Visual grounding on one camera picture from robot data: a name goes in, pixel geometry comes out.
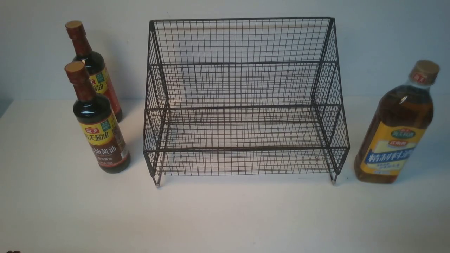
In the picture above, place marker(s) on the dark soy sauce bottle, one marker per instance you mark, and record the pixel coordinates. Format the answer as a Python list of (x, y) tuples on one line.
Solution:
[(98, 122)]

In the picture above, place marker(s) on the light soy sauce bottle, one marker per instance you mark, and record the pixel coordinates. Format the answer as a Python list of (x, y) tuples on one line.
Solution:
[(95, 65)]

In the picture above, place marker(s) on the yellow-label cooking wine bottle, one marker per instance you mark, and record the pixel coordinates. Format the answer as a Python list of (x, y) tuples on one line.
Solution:
[(402, 117)]

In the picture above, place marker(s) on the black wire mesh shelf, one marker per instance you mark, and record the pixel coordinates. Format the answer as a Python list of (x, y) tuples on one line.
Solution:
[(244, 97)]

